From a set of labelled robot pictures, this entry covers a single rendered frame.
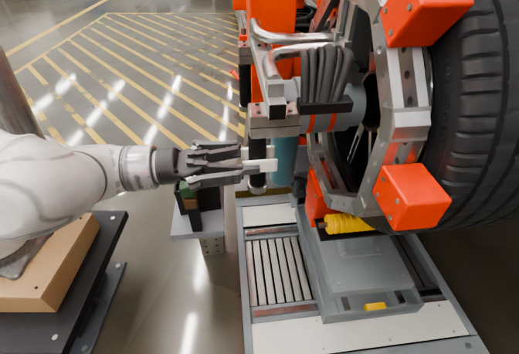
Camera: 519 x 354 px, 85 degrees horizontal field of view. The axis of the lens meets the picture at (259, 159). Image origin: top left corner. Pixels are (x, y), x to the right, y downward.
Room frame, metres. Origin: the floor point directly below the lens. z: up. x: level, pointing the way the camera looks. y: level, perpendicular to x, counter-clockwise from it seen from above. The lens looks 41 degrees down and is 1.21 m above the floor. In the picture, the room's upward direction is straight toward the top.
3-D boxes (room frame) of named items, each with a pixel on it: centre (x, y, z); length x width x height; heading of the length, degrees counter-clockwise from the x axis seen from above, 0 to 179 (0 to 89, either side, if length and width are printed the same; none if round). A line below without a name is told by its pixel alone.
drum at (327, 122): (0.63, -0.14, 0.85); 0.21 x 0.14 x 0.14; 96
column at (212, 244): (0.77, 0.22, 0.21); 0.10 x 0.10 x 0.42; 6
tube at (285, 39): (0.72, -0.08, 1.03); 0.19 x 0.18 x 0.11; 96
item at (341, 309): (0.66, -0.38, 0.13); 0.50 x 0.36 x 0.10; 6
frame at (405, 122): (0.64, -0.21, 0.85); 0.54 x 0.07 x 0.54; 6
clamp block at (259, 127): (0.45, -0.03, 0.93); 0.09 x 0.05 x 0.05; 96
